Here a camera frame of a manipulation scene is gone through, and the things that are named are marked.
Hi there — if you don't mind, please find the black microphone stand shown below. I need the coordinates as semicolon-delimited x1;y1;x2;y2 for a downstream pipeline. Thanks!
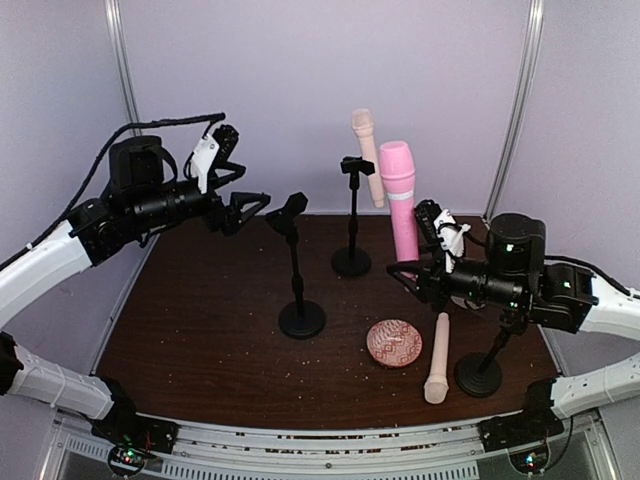
454;310;528;398
331;156;375;278
265;192;326;340

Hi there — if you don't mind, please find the pink microphone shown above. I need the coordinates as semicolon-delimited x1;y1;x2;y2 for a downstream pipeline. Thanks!
379;140;419;262

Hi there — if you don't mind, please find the cream microphone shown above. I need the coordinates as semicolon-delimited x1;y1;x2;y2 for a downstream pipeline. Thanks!
424;312;450;404
351;108;385;209

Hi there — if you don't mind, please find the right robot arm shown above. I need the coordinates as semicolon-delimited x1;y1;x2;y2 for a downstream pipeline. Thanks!
387;213;639;398

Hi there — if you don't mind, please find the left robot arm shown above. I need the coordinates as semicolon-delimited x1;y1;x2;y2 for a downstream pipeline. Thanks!
1;125;270;421

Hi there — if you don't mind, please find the white scalloped bowl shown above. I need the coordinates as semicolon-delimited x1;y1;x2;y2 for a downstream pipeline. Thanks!
450;296;485;311

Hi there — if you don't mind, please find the red patterned bowl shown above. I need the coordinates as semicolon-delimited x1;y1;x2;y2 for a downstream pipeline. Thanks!
366;319;423;369

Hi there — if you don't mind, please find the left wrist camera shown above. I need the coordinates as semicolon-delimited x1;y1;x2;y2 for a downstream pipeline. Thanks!
184;124;239;195

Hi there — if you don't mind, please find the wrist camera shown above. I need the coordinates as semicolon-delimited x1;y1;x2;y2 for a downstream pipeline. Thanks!
184;124;239;195
414;199;471;273

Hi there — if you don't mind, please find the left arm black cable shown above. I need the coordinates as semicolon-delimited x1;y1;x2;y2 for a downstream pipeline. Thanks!
0;111;226;271

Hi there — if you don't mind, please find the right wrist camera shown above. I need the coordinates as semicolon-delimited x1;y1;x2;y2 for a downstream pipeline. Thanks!
414;199;471;273

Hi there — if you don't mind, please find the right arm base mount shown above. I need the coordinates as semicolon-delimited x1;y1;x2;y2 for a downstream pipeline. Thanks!
477;412;564;477

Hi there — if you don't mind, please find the right aluminium frame post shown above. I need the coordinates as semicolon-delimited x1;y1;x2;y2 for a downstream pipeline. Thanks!
482;0;545;222

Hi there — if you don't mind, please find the aluminium frame post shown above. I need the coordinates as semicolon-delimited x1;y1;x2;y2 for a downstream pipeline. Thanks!
104;0;140;123
482;0;545;222

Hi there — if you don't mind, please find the left aluminium frame post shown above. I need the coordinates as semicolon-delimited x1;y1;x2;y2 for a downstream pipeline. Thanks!
104;0;140;123

